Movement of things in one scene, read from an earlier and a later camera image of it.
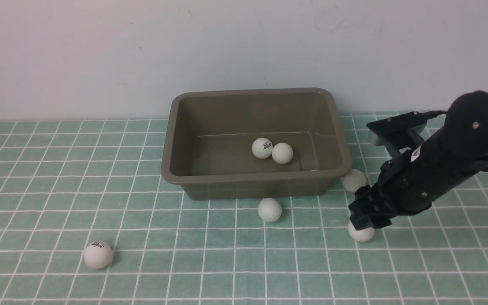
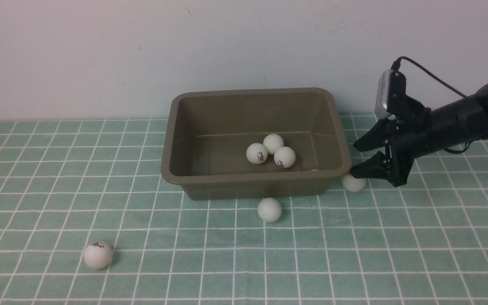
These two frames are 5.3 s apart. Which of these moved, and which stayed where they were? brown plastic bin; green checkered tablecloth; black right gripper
Moved: black right gripper
Stayed: brown plastic bin; green checkered tablecloth
